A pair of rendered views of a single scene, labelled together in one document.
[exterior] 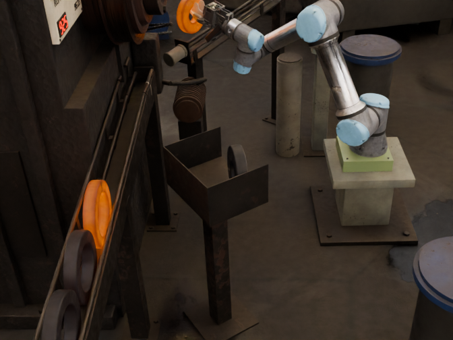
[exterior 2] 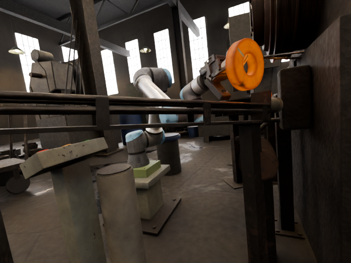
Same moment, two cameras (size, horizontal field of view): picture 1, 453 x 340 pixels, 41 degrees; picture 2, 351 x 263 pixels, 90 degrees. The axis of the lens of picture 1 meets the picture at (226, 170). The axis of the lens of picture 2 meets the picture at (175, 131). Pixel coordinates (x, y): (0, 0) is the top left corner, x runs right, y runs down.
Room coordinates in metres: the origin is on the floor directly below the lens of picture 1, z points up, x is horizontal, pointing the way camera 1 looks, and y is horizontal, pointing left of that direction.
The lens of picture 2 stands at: (3.06, 0.09, 0.69)
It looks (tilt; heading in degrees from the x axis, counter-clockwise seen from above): 7 degrees down; 200
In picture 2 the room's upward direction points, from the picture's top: 7 degrees counter-clockwise
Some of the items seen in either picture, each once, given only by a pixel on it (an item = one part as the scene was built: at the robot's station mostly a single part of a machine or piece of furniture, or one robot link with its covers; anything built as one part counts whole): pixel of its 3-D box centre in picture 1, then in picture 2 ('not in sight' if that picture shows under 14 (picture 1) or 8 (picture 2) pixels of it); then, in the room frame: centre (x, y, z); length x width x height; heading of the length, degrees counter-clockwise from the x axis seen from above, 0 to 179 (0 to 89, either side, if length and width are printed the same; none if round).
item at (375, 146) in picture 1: (369, 137); (137, 157); (2.06, -0.58, 0.40); 0.15 x 0.15 x 0.10
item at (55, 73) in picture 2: not in sight; (59, 99); (-0.76, -4.85, 1.42); 1.43 x 1.22 x 2.85; 91
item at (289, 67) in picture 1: (288, 106); (125, 239); (2.60, -0.32, 0.26); 0.12 x 0.12 x 0.52
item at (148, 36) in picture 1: (147, 63); (294, 98); (2.24, 0.30, 0.68); 0.11 x 0.08 x 0.24; 86
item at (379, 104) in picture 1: (372, 112); (136, 140); (2.05, -0.58, 0.52); 0.13 x 0.12 x 0.14; 143
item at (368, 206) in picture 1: (363, 191); (143, 194); (2.06, -0.58, 0.13); 0.40 x 0.40 x 0.26; 88
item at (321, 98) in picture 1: (321, 93); (81, 226); (2.63, -0.48, 0.31); 0.24 x 0.16 x 0.62; 176
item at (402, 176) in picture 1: (366, 162); (140, 174); (2.06, -0.58, 0.28); 0.32 x 0.32 x 0.04; 88
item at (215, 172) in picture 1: (219, 247); (234, 142); (1.49, 0.03, 0.36); 0.26 x 0.20 x 0.72; 31
